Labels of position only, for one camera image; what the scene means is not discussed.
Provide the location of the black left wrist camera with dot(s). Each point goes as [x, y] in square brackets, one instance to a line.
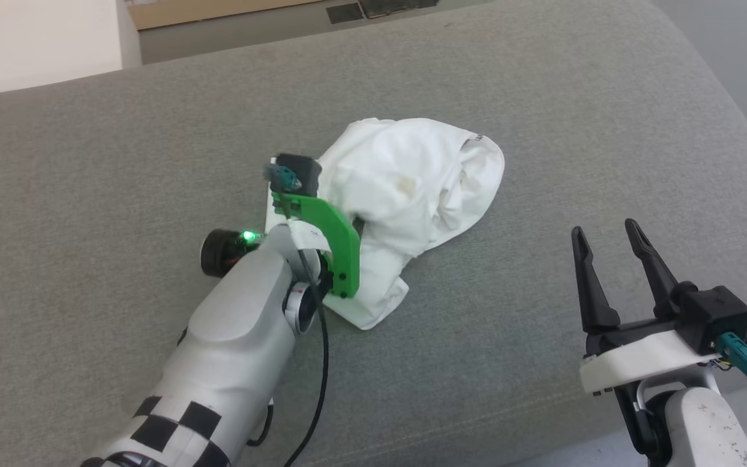
[305, 172]

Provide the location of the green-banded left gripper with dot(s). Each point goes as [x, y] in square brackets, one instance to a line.
[344, 250]

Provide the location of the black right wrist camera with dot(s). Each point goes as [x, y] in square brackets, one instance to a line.
[717, 314]

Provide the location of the grey fabric sofa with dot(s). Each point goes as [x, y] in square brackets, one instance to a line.
[542, 130]

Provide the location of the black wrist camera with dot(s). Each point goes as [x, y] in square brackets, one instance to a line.
[305, 172]
[717, 314]

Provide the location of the wooden baseboard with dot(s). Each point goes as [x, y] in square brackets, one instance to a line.
[218, 11]

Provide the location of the white long-sleeve garment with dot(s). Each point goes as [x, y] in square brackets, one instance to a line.
[399, 168]

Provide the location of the white label tape strip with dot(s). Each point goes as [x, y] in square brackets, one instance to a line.
[312, 239]

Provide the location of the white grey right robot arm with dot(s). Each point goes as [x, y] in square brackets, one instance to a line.
[704, 428]

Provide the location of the dark floor vent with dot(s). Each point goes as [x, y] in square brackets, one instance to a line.
[345, 13]

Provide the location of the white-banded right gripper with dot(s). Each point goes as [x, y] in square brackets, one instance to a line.
[639, 363]

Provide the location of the dark flat floor panel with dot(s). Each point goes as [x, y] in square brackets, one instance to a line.
[396, 6]

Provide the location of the white pillar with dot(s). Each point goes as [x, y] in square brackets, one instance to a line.
[56, 39]

